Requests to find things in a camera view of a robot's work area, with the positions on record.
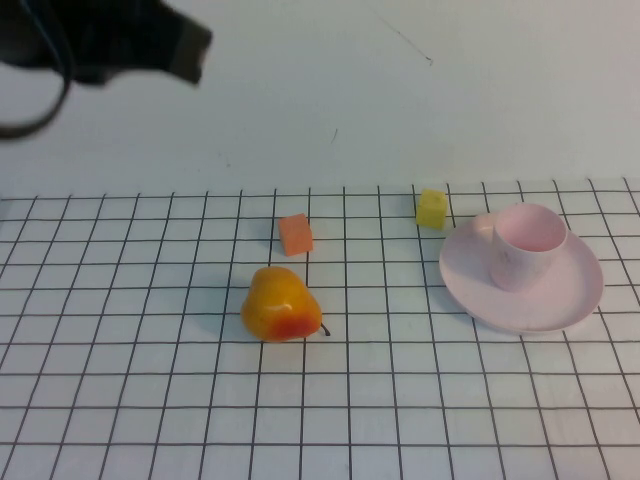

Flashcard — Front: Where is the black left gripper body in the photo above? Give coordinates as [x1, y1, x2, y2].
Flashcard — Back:
[0, 0, 187, 87]

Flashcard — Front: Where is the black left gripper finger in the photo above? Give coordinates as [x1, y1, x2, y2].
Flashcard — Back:
[167, 49, 204, 86]
[175, 14, 214, 60]

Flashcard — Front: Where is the pink plastic cup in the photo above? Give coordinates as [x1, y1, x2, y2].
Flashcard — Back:
[488, 202, 569, 292]

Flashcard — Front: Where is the pink round plate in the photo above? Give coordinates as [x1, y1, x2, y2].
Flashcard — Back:
[438, 212, 605, 335]

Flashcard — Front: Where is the orange foam cube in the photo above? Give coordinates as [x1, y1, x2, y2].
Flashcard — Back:
[278, 213, 315, 258]

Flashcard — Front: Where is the yellow orange pear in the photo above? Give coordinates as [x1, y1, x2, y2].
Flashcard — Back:
[240, 266, 332, 344]

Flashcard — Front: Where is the yellow foam cube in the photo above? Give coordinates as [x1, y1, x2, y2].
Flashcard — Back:
[415, 188, 449, 231]

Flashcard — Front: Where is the white black-grid table mat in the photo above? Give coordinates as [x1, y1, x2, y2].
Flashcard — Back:
[0, 177, 640, 480]

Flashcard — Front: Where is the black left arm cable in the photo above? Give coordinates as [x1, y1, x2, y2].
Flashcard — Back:
[0, 0, 72, 142]

